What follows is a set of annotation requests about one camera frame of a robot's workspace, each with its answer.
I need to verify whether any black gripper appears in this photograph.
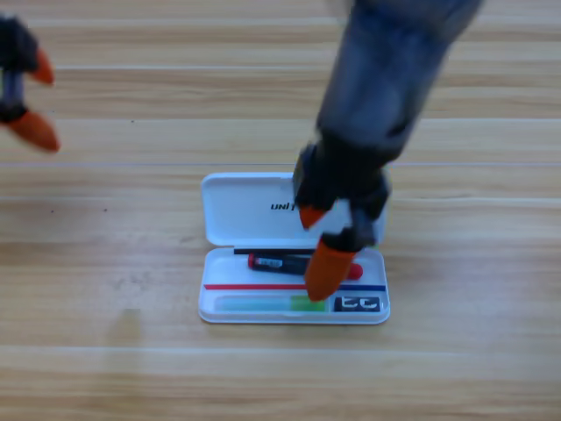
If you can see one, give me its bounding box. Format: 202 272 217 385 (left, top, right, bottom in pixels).
292 135 392 303
0 15 60 153

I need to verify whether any black red marker pen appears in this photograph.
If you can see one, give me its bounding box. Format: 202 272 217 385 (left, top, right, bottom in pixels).
247 252 365 281

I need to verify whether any small black eraser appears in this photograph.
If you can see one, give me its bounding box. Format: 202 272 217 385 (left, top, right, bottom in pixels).
333 296 381 313

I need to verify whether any green white marker pen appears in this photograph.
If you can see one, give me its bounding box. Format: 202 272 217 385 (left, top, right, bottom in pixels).
214 294 330 314

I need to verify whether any white Unitree pencil case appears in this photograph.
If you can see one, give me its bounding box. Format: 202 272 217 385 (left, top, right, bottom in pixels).
197 172 391 325

